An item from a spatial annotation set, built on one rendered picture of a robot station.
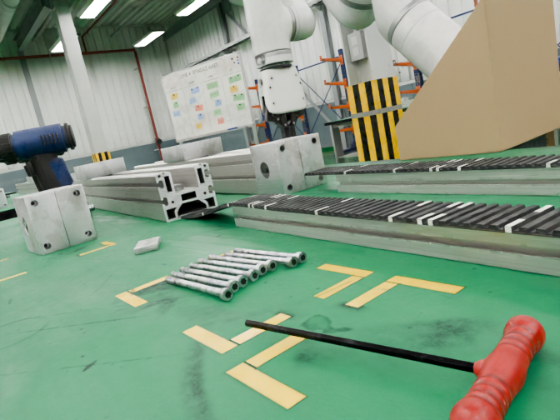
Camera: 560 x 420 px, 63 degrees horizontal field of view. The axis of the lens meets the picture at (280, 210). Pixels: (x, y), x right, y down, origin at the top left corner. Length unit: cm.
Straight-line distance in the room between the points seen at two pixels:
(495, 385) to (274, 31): 93
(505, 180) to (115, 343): 42
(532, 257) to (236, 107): 622
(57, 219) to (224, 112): 587
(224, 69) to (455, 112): 577
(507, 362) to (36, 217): 71
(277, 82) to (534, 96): 51
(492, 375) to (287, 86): 91
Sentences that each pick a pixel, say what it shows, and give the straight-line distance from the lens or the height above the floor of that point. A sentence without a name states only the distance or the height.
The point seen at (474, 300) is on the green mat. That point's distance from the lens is 30.
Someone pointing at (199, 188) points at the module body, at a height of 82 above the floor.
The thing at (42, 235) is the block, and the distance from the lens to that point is 81.
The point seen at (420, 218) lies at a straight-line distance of 36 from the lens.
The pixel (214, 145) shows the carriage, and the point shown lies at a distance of 120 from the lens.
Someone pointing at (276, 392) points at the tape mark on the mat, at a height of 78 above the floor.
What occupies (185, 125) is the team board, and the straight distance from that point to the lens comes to 711.
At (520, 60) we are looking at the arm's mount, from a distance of 98.
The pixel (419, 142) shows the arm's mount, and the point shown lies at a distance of 96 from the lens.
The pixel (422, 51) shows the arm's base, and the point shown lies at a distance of 108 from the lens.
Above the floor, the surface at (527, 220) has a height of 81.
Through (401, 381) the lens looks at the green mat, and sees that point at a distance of 23.
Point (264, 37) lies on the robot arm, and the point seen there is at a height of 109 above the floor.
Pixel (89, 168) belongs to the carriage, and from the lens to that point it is 136.
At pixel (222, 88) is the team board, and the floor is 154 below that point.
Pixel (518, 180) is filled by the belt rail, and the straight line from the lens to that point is 55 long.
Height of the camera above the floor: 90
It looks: 10 degrees down
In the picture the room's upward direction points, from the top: 12 degrees counter-clockwise
